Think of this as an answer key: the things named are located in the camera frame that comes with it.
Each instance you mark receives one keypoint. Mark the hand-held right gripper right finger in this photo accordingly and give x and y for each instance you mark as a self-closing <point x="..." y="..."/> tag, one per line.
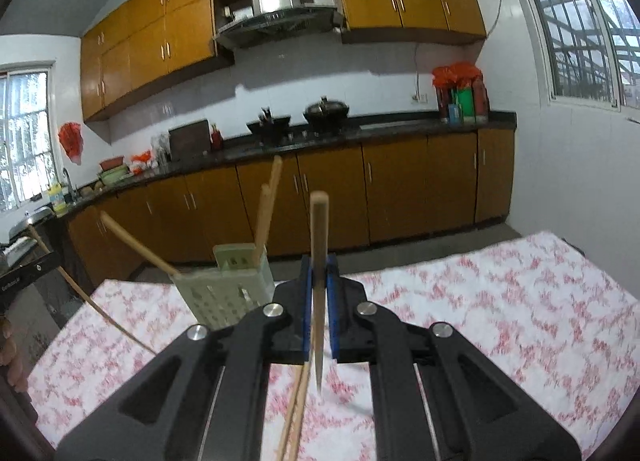
<point x="333" y="321"/>

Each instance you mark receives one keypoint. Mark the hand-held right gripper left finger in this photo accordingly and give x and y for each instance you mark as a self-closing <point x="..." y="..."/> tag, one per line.
<point x="308" y="316"/>

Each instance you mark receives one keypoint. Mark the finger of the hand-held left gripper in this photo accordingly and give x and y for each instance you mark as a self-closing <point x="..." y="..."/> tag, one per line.
<point x="40" y="266"/>

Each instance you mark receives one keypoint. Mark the green chopstick holder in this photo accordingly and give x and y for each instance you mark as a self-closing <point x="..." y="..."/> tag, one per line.
<point x="225" y="301"/>

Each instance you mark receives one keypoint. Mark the wooden chopstick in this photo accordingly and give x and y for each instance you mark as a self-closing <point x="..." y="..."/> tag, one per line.
<point x="290" y="421"/>
<point x="274" y="181"/>
<point x="115" y="321"/>
<point x="263" y="206"/>
<point x="140" y="246"/>
<point x="299" y="421"/>
<point x="319" y="226"/>

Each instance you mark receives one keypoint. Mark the person's left hand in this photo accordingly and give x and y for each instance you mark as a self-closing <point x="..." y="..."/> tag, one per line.
<point x="10" y="356"/>

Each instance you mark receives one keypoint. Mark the metal pan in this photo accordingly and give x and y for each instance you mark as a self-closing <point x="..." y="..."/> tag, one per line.
<point x="30" y="223"/>

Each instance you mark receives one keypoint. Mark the yellow dish soap bottle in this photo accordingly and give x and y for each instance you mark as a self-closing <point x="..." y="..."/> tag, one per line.
<point x="57" y="198"/>

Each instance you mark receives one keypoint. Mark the metal faucet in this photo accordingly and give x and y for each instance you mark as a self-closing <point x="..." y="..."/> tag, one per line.
<point x="67" y="186"/>

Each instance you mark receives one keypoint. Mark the green basin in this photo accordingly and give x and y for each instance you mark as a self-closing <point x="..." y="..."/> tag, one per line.
<point x="114" y="177"/>

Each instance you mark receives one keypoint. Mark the red basin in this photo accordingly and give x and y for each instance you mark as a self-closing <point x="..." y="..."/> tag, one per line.
<point x="111" y="163"/>

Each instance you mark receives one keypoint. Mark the white framed window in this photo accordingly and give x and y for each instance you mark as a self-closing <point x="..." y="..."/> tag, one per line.
<point x="25" y="141"/>

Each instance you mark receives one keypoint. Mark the red hanging plastic bag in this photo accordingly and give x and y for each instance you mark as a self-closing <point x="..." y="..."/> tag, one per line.
<point x="70" y="141"/>

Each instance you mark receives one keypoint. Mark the floral tablecloth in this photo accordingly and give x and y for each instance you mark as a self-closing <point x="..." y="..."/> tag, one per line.
<point x="475" y="316"/>

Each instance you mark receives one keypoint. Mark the orange plastic bag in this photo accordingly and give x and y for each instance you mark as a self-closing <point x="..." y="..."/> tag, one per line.
<point x="141" y="161"/>

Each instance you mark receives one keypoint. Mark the wooden base cabinets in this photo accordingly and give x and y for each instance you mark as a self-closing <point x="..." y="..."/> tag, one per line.
<point x="400" y="181"/>

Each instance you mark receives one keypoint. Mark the gas stove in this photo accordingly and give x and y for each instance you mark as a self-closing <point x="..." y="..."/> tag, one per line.
<point x="300" y="137"/>

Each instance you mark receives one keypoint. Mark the black wok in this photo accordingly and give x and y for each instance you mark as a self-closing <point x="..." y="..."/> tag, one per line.
<point x="270" y="128"/>

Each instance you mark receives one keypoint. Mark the dark cutting board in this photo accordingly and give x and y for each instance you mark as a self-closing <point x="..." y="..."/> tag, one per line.
<point x="189" y="141"/>

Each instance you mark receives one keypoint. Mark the red bottle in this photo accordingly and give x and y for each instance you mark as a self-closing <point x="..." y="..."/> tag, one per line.
<point x="216" y="140"/>

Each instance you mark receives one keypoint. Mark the black pot with lid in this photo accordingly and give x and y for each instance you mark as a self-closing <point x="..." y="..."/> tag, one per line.
<point x="326" y="113"/>

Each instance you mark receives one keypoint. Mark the black kitchen countertop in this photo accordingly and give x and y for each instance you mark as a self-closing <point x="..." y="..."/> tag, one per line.
<point x="400" y="122"/>

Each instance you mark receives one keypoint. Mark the small blue box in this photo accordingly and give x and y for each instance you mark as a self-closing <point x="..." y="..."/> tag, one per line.
<point x="454" y="114"/>

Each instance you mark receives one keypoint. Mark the green carton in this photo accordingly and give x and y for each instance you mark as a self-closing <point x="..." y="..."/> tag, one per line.
<point x="466" y="106"/>

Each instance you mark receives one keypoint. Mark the red bag over bottles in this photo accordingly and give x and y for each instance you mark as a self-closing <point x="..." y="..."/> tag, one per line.
<point x="457" y="73"/>

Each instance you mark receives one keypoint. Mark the window with dark grille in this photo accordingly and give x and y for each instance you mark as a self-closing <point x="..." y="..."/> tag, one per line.
<point x="565" y="16"/>

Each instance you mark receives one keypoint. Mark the wall socket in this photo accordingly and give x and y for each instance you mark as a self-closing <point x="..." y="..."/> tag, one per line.
<point x="420" y="98"/>

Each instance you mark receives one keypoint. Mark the wooden wall cabinets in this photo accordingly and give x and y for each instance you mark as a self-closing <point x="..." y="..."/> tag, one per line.
<point x="150" y="41"/>

